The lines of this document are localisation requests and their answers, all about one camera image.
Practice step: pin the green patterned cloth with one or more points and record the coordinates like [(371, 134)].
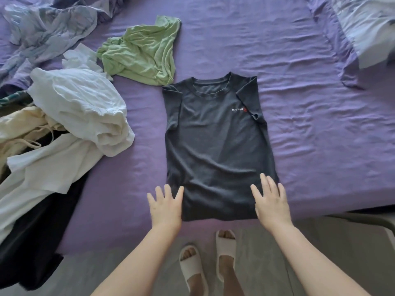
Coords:
[(14, 99)]

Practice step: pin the person's right leg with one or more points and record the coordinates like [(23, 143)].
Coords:
[(230, 275)]

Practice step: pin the person's left leg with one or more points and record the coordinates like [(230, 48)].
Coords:
[(197, 285)]

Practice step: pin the person's right hand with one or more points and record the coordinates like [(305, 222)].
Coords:
[(273, 209)]

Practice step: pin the white slipper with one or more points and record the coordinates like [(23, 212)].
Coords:
[(193, 268), (226, 245)]

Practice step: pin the dark grey t-shirt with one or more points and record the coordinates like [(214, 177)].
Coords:
[(216, 144)]

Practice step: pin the person's left forearm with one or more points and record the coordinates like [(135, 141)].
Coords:
[(142, 265)]

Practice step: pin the bundled white garment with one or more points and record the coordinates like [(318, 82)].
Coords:
[(80, 104)]

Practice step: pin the person's right middle finger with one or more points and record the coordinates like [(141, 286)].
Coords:
[(265, 184)]

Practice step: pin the black garment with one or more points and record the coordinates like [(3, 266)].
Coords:
[(31, 243)]

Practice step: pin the grey furniture frame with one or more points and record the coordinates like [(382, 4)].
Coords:
[(370, 220)]

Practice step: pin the person's left little finger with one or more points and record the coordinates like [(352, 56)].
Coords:
[(151, 200)]

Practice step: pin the person's leg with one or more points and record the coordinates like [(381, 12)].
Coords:
[(230, 275), (197, 285)]

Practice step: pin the purple pillowcase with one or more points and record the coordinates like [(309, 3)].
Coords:
[(336, 52)]

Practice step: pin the blue white patterned duvet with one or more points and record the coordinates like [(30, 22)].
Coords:
[(46, 27)]

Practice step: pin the person's right forearm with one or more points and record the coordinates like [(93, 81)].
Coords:
[(311, 265)]

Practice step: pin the person's left middle finger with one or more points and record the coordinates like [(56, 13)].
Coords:
[(168, 194)]

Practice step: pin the person's left hand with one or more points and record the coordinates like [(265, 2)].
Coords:
[(165, 212)]

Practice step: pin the small crumpled white cloth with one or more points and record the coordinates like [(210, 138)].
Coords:
[(80, 58)]

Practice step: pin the flat white shirt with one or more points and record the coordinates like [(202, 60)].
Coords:
[(46, 172)]

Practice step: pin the light green garment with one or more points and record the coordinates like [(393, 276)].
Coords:
[(142, 55)]

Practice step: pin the purple bedsheet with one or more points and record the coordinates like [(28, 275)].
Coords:
[(308, 135)]

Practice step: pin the person's right little finger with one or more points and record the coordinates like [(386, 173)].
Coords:
[(281, 191)]

